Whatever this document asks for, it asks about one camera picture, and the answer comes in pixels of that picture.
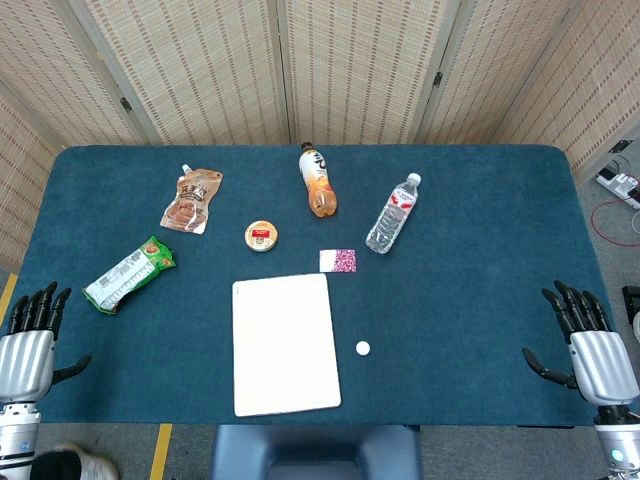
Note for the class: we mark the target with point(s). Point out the small white round disc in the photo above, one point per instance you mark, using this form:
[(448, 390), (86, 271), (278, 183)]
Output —
[(363, 348)]

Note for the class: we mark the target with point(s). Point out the black and white shoe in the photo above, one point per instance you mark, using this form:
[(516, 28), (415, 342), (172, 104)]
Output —
[(95, 465)]

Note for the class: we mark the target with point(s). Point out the black device on floor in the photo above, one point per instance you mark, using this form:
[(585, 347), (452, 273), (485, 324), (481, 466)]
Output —
[(630, 300)]

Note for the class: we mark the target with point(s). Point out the brown spouted sauce pouch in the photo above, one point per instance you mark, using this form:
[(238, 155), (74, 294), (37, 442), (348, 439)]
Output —
[(192, 202)]

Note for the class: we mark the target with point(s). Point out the orange drink bottle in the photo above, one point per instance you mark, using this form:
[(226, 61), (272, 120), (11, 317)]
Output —
[(320, 190)]

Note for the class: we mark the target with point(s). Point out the woven bamboo folding screen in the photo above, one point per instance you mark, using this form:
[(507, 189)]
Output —
[(210, 70)]

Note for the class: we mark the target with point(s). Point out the white power strip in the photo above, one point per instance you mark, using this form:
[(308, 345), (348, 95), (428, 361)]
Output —
[(620, 185)]

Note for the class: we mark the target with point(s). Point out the yellow floor tape strip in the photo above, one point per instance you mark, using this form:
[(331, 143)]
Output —
[(7, 295), (161, 450)]

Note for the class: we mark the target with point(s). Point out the green white snack packet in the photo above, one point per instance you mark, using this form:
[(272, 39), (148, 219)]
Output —
[(127, 275)]

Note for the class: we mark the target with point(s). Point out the clear water bottle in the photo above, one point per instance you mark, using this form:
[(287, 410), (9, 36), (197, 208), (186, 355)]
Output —
[(392, 215)]

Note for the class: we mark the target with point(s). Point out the dark blue table cloth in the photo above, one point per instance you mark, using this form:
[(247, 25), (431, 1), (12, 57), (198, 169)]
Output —
[(450, 325)]

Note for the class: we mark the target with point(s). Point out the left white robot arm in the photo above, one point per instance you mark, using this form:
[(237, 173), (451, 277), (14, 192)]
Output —
[(17, 435)]

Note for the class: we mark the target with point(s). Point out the round gold tin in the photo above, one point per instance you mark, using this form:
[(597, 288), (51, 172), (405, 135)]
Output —
[(261, 236)]

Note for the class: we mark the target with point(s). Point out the pink patterned small packet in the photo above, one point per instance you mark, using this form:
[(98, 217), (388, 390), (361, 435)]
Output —
[(340, 261)]

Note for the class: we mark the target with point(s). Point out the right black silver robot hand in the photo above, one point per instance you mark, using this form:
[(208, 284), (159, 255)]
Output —
[(602, 367)]

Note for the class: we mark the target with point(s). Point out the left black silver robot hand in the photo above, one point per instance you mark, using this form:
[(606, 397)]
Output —
[(25, 365)]

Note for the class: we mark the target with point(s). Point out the white rectangular magnetic board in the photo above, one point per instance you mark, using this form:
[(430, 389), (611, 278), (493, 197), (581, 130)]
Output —
[(285, 350)]

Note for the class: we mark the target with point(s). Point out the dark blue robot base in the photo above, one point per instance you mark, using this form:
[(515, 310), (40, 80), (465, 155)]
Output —
[(315, 452)]

